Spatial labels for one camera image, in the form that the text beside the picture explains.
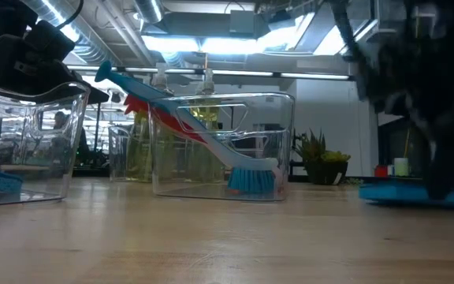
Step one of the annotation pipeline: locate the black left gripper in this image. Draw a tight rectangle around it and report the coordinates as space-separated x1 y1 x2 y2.
0 34 110 107

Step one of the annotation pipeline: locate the red dish brush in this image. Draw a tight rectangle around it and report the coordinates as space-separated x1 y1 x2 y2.
122 93 209 145

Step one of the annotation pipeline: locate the person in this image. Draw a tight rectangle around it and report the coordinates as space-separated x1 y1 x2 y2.
49 110 94 169

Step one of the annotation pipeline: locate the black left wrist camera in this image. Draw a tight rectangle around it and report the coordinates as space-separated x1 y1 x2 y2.
24 18 77 62

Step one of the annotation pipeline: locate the long ceiling light strip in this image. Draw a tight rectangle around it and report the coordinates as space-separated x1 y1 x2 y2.
67 65 351 81

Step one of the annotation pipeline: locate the blue dish brush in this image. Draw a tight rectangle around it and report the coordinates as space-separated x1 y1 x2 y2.
94 60 284 196

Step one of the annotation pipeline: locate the silver ventilation duct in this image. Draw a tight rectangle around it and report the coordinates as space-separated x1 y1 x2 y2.
132 0 166 24
20 0 124 66

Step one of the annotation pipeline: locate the bright ceiling light panel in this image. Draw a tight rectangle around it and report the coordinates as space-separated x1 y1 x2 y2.
140 11 350 57

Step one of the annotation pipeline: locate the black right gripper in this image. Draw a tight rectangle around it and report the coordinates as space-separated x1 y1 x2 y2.
355 35 454 200

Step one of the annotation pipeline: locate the black metal table frame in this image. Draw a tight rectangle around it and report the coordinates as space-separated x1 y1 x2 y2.
71 165 370 185

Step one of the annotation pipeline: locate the potted succulent plant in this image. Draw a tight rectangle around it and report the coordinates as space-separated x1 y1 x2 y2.
292 127 353 186

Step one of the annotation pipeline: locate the pale green cup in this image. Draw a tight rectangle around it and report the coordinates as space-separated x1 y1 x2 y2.
393 156 411 178

